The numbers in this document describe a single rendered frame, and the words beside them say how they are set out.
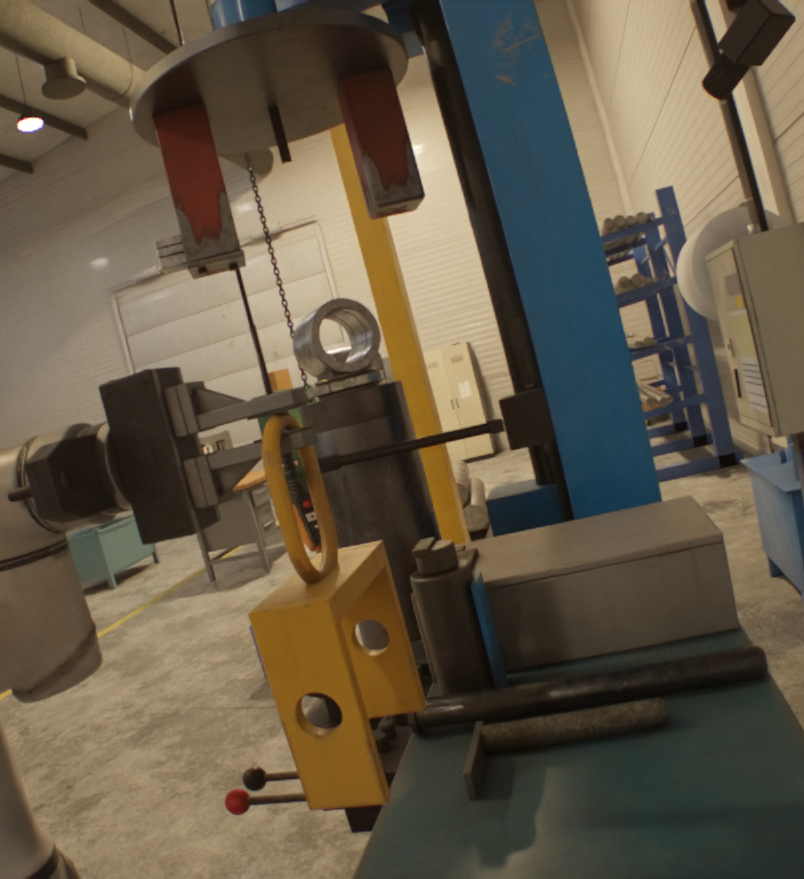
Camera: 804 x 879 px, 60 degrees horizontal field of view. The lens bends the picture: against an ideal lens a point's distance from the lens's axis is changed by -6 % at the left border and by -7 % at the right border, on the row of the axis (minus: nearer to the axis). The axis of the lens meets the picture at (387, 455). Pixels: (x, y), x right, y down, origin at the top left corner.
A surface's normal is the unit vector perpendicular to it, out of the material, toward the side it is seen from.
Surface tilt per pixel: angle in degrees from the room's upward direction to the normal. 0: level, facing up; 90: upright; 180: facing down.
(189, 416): 90
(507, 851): 0
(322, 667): 90
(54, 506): 90
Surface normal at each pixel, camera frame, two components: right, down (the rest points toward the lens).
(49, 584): 0.76, -0.14
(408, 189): 0.15, 0.05
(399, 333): -0.23, 0.15
